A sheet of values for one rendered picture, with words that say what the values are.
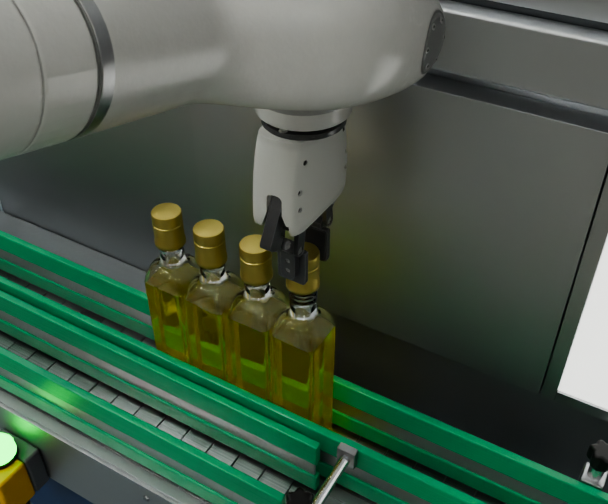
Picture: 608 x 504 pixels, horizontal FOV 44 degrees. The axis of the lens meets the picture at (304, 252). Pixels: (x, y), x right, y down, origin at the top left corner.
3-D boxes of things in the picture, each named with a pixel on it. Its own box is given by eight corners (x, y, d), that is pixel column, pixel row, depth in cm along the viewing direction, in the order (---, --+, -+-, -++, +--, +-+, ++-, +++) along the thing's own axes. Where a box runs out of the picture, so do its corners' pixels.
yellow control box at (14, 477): (51, 480, 103) (39, 448, 98) (10, 523, 98) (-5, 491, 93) (15, 459, 106) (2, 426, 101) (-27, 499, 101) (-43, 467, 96)
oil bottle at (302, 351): (333, 428, 94) (338, 304, 81) (311, 461, 90) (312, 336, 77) (295, 410, 96) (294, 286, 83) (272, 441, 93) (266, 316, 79)
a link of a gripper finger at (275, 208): (288, 159, 67) (305, 187, 71) (248, 233, 65) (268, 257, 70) (299, 162, 66) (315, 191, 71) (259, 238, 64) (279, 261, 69)
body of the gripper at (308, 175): (297, 72, 69) (298, 174, 76) (233, 118, 63) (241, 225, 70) (369, 91, 66) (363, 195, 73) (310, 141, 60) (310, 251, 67)
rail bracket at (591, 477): (604, 493, 87) (636, 420, 79) (589, 540, 83) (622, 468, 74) (569, 478, 89) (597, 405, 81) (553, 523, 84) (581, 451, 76)
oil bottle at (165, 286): (219, 375, 101) (206, 253, 87) (194, 403, 97) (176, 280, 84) (186, 359, 103) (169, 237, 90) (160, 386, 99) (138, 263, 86)
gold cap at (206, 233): (233, 255, 83) (231, 224, 81) (214, 273, 81) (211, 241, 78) (208, 245, 85) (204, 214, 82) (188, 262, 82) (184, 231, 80)
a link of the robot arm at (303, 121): (290, 51, 68) (291, 82, 70) (234, 89, 62) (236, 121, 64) (373, 72, 65) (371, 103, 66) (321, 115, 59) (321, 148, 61)
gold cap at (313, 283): (326, 280, 78) (327, 247, 75) (308, 300, 76) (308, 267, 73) (297, 269, 79) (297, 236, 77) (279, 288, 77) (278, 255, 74)
